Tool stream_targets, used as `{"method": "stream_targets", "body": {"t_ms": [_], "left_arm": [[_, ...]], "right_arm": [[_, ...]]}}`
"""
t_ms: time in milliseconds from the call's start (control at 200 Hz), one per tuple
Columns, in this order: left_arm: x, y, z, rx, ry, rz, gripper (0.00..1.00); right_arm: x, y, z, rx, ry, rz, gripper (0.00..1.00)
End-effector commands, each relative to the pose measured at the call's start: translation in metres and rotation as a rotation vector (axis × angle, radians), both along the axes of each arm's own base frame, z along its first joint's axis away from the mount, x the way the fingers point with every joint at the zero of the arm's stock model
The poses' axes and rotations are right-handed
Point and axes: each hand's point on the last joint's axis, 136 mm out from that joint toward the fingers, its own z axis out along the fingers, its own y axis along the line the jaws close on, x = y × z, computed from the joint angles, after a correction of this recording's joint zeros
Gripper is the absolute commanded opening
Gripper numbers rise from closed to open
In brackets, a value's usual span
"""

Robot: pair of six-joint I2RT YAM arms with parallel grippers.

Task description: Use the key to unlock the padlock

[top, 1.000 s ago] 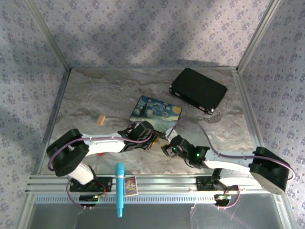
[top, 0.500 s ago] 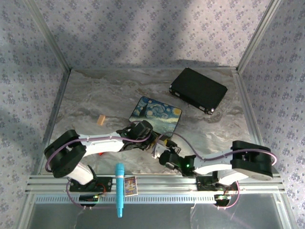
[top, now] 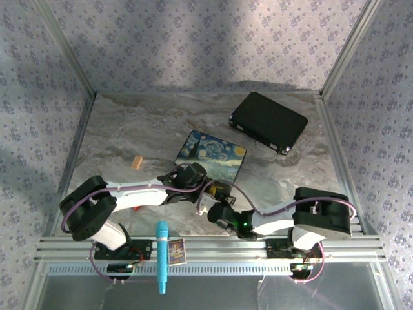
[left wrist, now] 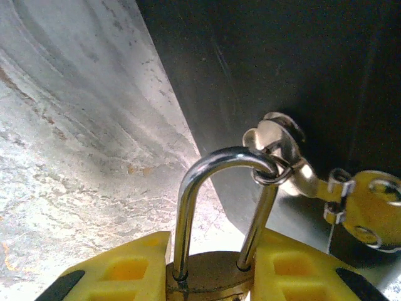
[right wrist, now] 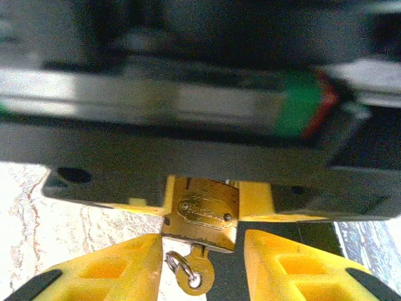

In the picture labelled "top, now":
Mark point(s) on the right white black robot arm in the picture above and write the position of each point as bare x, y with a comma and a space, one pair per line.
319, 216

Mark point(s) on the brass yellow padlock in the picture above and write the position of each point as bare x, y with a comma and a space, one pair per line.
218, 188

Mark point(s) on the black controller board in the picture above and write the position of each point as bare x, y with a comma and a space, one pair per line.
119, 268
300, 268

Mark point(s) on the small purple card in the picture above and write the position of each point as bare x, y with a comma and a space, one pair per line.
177, 252

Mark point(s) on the aluminium table side rail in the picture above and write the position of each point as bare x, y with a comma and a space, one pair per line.
335, 145
75, 155

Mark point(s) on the turquoise marker pen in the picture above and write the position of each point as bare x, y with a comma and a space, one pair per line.
162, 255

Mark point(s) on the grey metal shelf panel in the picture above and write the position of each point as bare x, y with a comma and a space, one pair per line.
226, 294

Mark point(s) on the starry night painted box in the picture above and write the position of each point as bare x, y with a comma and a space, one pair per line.
216, 155

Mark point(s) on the black hard case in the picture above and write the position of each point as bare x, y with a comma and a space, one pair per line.
269, 121

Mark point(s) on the small wooden block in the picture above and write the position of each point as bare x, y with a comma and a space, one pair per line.
137, 162

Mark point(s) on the long aluminium mounting rail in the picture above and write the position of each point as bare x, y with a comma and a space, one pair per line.
226, 248

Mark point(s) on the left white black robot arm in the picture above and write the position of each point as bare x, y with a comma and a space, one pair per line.
103, 210

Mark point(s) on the aluminium frame post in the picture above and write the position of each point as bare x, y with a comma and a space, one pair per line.
64, 48
351, 48

